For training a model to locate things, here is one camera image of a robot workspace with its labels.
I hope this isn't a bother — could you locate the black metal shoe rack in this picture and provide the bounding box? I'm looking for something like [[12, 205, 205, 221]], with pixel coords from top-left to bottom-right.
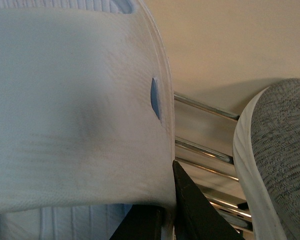
[[174, 92, 253, 234]]

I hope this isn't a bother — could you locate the grey knit sneaker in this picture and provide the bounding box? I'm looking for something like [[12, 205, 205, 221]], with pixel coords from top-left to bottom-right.
[[232, 78, 300, 240]]

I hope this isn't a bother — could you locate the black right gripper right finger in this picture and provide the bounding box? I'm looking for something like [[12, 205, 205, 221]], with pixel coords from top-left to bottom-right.
[[172, 160, 243, 240]]

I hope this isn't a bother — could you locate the light blue slide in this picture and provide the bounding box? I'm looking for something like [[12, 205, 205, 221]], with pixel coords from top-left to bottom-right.
[[0, 0, 176, 240]]

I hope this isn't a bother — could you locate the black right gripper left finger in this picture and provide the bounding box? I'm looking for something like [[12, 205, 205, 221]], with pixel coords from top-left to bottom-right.
[[110, 205, 163, 240]]

